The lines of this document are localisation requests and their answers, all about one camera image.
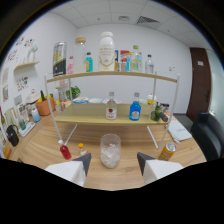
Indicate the white bowl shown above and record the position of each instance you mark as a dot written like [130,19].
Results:
[95,100]

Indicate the tall glass jar cork lid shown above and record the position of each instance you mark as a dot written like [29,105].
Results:
[79,56]

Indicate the black yellow snack bag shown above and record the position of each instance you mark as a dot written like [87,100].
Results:
[59,60]

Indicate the green potted plant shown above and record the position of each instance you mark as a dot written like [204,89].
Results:
[74,92]

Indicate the two-tier wooden shelf rack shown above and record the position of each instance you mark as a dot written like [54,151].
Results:
[90,115]

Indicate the small light blue bottle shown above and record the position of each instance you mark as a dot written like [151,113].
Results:
[129,64]

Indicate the blue liquid bottle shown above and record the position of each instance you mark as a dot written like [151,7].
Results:
[135,111]

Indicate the white fabric pouch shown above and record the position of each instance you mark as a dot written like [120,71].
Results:
[180,131]

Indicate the small pink bottle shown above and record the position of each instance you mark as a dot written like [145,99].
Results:
[70,67]

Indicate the small red liquid bottle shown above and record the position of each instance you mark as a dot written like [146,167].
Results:
[65,152]

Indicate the orange pot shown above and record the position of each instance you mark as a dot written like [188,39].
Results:
[45,107]

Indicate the large white bottle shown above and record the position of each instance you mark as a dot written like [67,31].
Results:
[106,51]

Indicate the clear bottle blue cap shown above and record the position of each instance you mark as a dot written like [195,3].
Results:
[149,66]

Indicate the clear glass with ice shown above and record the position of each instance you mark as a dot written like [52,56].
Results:
[110,153]

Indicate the small teal bottle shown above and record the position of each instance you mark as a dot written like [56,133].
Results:
[89,64]

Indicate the white tray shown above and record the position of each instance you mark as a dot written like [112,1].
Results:
[26,129]

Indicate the lime jar with cork lid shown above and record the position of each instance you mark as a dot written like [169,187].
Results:
[156,113]

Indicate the pale blue plastic bottle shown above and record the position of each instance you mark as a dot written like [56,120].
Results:
[35,116]

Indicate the brown door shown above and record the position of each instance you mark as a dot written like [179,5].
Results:
[199,85]

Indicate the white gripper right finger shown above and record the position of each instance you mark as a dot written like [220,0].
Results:
[156,168]

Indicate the orange-cap clear small bottle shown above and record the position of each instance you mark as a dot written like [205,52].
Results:
[82,150]

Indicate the clear bottle red label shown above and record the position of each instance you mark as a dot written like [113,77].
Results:
[111,111]

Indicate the black sofa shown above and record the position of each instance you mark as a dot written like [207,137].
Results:
[208,135]

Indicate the green-cap clear small bottle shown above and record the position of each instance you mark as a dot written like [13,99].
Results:
[136,61]

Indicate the small red package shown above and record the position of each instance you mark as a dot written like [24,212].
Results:
[123,61]

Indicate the blue-rim bowl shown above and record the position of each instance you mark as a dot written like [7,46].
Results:
[80,100]

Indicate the wooden wall shelf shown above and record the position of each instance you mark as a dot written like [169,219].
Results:
[26,64]

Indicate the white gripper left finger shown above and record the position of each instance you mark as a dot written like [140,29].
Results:
[74,170]

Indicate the orange soda can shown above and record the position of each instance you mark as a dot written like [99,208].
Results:
[166,152]

